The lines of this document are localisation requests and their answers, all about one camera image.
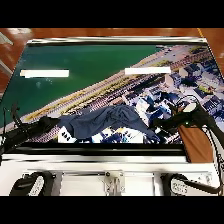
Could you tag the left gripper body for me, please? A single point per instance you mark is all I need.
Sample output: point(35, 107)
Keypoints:
point(48, 124)

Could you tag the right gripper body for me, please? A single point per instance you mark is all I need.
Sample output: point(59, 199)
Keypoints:
point(168, 122)

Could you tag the navy blue shirt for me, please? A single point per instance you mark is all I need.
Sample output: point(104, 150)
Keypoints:
point(106, 121)

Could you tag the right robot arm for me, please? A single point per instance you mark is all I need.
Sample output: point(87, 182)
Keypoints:
point(202, 119)

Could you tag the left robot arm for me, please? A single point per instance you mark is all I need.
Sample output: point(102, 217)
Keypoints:
point(19, 132)

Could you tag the brown garment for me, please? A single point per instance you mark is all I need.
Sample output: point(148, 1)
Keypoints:
point(196, 145)

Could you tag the silver frame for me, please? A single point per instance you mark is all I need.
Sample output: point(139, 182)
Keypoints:
point(100, 163)

